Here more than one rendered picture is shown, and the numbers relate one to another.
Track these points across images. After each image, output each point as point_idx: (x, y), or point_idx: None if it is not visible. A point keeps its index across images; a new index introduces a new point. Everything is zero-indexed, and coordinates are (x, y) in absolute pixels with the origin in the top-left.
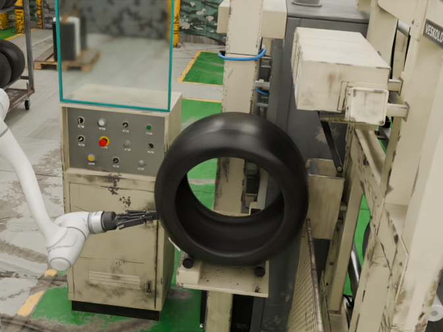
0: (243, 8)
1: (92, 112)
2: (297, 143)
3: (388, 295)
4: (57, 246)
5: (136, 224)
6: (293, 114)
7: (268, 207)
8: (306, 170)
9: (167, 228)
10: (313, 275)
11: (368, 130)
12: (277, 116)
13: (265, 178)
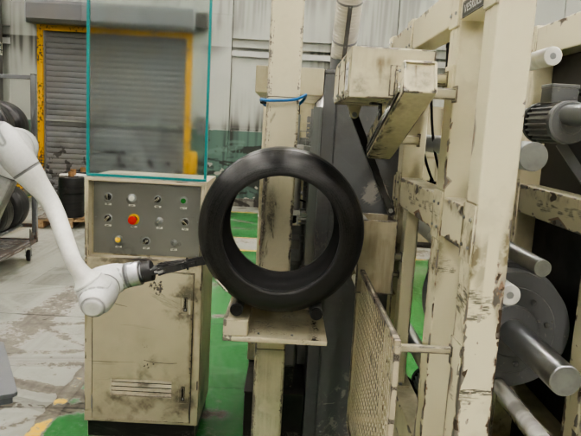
0: (284, 50)
1: (121, 188)
2: None
3: (461, 270)
4: (90, 287)
5: (177, 270)
6: None
7: (319, 256)
8: None
9: (213, 265)
10: (376, 300)
11: (416, 177)
12: None
13: (311, 249)
